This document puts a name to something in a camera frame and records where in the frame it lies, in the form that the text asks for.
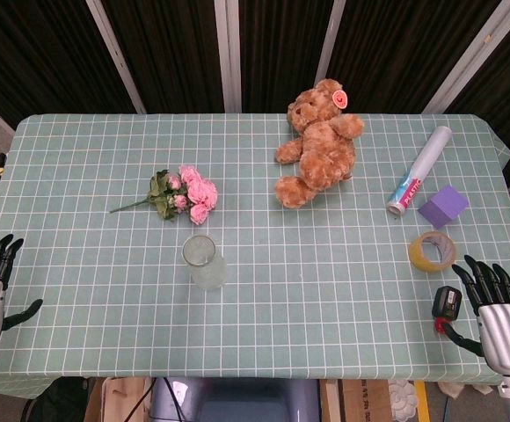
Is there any cardboard box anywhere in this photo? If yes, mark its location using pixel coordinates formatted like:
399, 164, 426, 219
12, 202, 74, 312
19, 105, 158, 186
340, 378, 392, 422

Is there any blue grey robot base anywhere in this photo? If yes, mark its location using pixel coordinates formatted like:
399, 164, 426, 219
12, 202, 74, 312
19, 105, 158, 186
149, 376, 322, 422

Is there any plastic wrap roll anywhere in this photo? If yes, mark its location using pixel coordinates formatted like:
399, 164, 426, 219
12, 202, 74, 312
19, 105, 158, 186
385, 125, 453, 217

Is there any brown teddy bear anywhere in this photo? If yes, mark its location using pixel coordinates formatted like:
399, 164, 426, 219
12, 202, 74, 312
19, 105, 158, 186
273, 78, 366, 208

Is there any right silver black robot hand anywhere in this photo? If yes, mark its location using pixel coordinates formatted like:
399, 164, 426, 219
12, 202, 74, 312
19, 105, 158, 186
446, 254, 510, 378

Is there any purple cube block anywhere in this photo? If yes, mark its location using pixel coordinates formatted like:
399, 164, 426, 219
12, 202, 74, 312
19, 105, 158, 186
417, 185, 470, 229

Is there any clear glass cup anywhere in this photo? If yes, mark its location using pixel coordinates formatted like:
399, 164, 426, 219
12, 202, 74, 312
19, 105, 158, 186
181, 235, 229, 292

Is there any green checkered tablecloth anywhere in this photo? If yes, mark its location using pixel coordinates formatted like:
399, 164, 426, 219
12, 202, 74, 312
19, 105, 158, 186
0, 113, 510, 399

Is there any yellow tape roll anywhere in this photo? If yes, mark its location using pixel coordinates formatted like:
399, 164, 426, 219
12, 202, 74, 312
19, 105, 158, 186
408, 230, 457, 273

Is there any pink rose bouquet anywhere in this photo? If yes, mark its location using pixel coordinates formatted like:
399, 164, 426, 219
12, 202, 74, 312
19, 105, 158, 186
109, 164, 219, 226

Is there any wooden board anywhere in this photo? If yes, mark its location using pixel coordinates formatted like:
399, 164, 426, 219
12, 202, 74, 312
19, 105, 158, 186
83, 376, 150, 422

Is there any black tape measure red strap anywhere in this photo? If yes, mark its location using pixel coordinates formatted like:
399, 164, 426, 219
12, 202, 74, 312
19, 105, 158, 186
431, 285, 464, 335

